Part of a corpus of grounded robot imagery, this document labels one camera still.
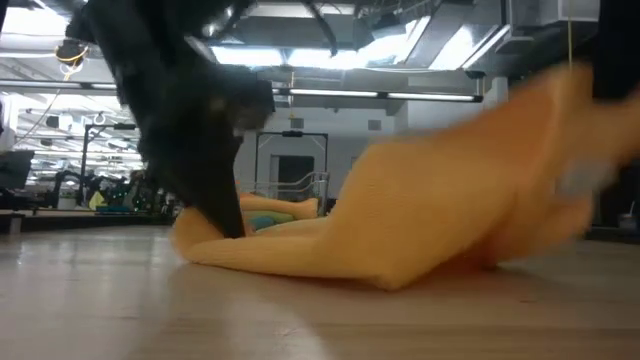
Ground black monitor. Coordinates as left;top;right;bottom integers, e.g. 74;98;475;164
0;149;35;191

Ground ceiling light bar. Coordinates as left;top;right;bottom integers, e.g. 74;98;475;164
387;91;484;104
288;88;380;99

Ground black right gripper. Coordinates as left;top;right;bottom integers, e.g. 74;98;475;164
593;0;640;100

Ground yellow cable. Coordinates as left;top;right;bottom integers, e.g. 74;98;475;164
566;0;575;72

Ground clear plastic bin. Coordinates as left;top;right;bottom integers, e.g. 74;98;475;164
238;170;332;232

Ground green microfiber towel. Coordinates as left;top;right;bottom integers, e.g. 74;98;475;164
243;209;297;227

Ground black cable reel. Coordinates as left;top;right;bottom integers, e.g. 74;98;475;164
53;38;92;82

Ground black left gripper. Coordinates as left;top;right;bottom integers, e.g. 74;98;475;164
107;44;275;240

